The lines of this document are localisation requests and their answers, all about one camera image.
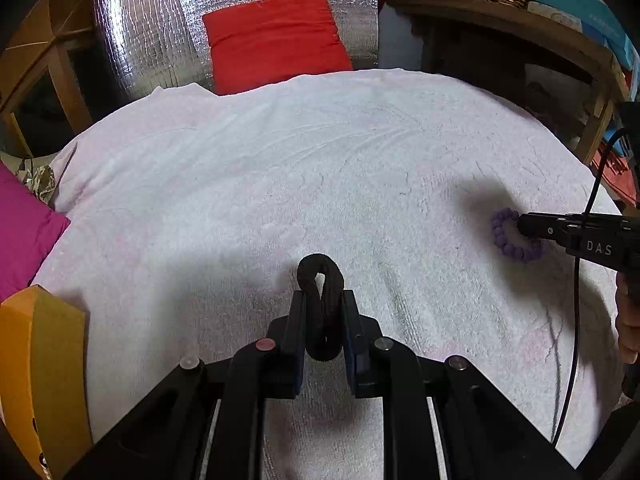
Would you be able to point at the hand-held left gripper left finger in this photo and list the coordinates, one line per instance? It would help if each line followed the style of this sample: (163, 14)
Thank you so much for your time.
(299, 340)

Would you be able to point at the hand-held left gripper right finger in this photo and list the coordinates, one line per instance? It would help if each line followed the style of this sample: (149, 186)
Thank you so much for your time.
(350, 340)

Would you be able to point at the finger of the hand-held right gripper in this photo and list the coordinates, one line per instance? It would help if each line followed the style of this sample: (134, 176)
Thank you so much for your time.
(542, 227)

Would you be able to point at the orange box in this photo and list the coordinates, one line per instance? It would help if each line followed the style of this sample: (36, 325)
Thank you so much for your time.
(20, 360)

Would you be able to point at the person's right hand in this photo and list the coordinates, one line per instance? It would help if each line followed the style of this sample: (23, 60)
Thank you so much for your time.
(629, 325)

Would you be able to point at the pale pink towel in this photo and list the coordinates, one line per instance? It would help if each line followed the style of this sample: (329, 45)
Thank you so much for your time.
(300, 170)

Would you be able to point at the wooden shelf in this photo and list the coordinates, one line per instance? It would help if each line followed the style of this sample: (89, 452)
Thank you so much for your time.
(525, 25)

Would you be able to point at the blue box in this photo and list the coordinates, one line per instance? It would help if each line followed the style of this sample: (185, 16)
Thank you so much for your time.
(585, 10)

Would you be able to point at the pink cushion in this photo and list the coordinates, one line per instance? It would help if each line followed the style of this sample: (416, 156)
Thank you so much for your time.
(25, 240)

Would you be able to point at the red cushion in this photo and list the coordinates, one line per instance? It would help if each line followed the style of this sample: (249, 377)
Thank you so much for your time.
(275, 40)

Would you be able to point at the patterned cloth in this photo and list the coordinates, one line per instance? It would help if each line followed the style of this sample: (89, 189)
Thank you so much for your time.
(40, 180)

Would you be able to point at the silver foil mat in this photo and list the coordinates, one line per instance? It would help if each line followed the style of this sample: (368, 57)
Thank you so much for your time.
(145, 35)

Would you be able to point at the wooden chair frame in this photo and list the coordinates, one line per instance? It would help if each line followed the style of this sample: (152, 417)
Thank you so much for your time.
(60, 60)

